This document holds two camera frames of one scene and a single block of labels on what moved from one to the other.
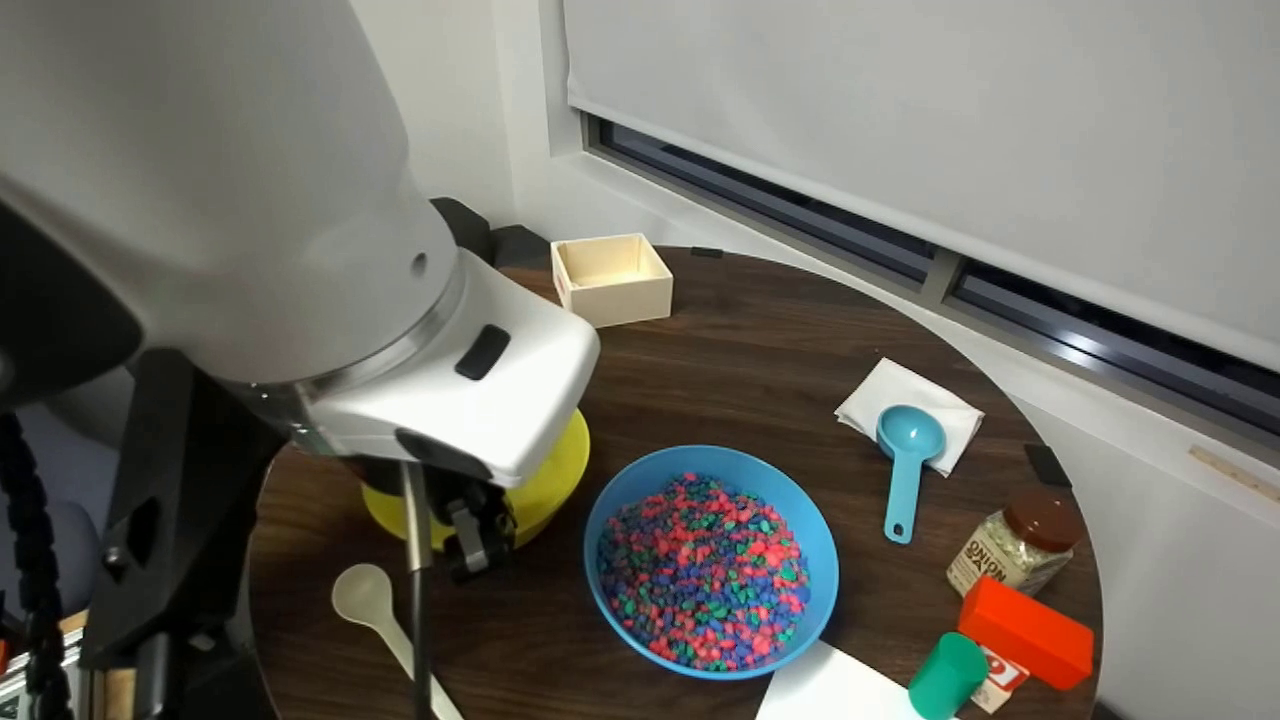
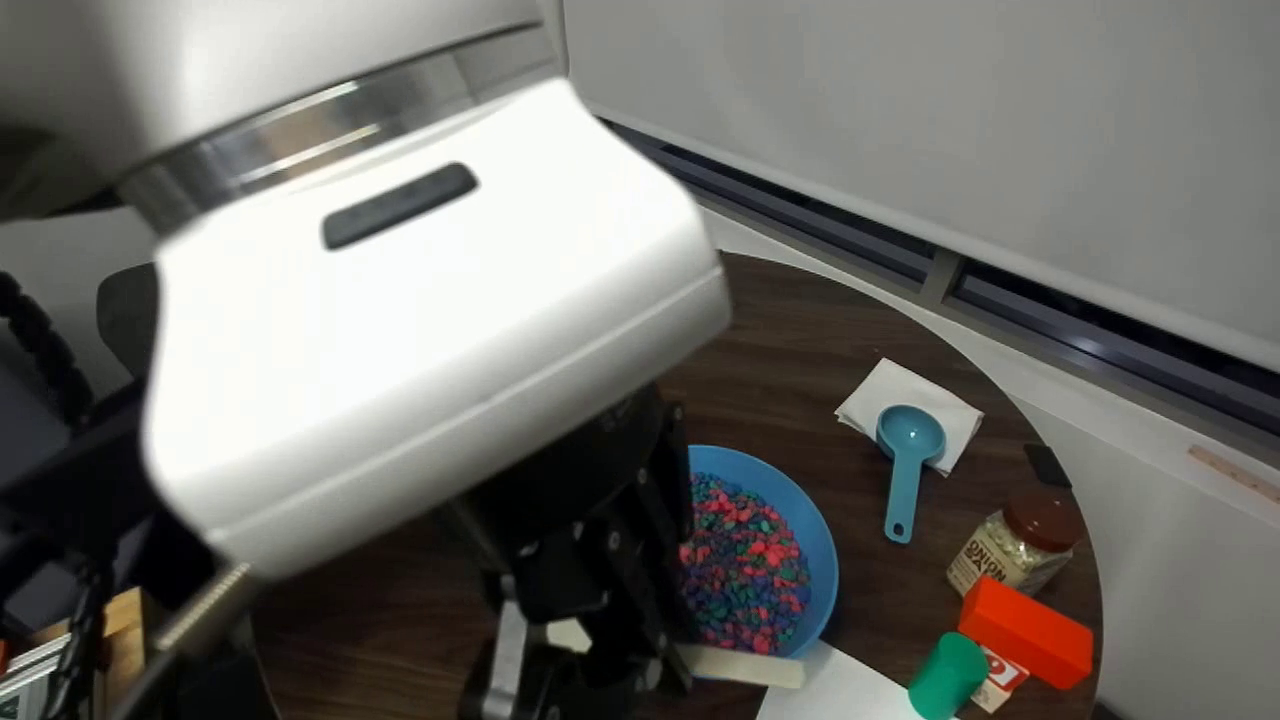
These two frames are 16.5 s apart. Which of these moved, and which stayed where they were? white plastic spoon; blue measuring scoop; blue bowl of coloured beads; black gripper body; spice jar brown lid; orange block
Moved: white plastic spoon; black gripper body
Stayed: orange block; blue measuring scoop; blue bowl of coloured beads; spice jar brown lid
